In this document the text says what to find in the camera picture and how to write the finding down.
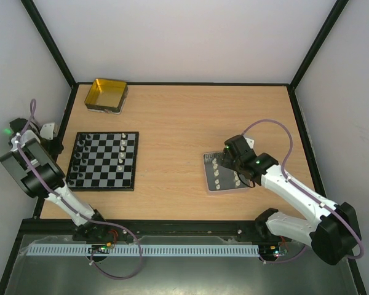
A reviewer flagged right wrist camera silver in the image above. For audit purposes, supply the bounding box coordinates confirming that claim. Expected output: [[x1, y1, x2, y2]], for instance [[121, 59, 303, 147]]
[[245, 137, 255, 149]]

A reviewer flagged grey tray with pink rim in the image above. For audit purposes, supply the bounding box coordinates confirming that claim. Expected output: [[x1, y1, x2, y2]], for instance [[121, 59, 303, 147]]
[[202, 152, 250, 195]]

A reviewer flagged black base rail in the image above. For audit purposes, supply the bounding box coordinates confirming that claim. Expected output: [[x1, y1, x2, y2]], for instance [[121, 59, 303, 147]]
[[21, 218, 296, 243]]

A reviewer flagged black enclosure frame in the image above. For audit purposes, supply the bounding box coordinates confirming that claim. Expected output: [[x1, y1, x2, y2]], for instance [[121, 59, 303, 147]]
[[0, 1, 369, 294]]

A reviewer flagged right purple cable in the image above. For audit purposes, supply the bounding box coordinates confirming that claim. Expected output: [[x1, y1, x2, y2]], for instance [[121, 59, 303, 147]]
[[242, 119, 365, 265]]

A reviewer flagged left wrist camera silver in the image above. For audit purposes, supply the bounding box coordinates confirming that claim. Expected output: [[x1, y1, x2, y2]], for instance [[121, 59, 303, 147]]
[[39, 122, 58, 140]]

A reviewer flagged purple cable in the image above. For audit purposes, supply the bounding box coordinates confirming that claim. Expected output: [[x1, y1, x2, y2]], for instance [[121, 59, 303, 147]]
[[242, 119, 365, 265], [15, 98, 143, 280]]

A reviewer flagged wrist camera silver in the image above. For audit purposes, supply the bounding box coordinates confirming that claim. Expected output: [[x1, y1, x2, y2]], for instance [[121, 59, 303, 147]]
[[39, 122, 58, 140], [245, 137, 255, 149]]

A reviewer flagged white slotted cable duct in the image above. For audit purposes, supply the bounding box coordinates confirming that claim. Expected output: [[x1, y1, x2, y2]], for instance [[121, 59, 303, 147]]
[[26, 244, 259, 257]]

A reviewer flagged yellow metal tin box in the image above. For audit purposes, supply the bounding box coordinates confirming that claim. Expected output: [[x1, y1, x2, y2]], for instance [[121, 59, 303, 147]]
[[84, 78, 129, 114]]

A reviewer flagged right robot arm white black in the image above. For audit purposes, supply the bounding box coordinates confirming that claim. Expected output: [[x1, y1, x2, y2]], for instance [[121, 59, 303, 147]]
[[219, 135, 362, 265]]

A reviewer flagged black white chess board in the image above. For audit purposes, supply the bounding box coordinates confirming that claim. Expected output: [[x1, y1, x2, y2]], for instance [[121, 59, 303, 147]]
[[66, 132, 140, 191]]

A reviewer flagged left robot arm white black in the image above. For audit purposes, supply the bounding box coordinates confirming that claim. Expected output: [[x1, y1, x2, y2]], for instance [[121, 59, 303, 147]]
[[0, 118, 117, 243]]

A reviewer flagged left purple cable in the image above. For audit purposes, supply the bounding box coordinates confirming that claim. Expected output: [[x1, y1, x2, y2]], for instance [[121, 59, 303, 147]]
[[15, 98, 143, 280]]

